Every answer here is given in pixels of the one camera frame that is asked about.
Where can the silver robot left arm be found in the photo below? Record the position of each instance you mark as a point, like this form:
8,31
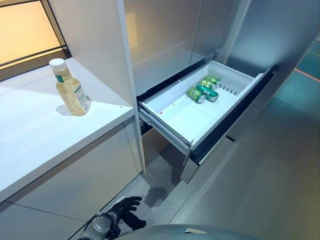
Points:
100,226

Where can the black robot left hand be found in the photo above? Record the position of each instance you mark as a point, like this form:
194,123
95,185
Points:
125,208

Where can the green drink can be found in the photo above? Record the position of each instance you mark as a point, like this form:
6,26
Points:
196,94
208,91
211,81

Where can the stainless steel fridge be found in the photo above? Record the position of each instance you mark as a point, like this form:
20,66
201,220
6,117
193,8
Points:
225,50

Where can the grey robot torso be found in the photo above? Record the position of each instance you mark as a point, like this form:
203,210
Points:
172,233

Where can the yellow drink bottle white cap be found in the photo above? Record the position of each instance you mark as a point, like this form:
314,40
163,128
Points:
70,90

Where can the white fridge drawer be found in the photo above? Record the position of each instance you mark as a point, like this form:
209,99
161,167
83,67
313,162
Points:
200,117

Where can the white counter cabinet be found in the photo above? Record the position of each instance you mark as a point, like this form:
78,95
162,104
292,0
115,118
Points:
62,140

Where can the black framed window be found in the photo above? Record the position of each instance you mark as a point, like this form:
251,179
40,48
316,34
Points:
30,32

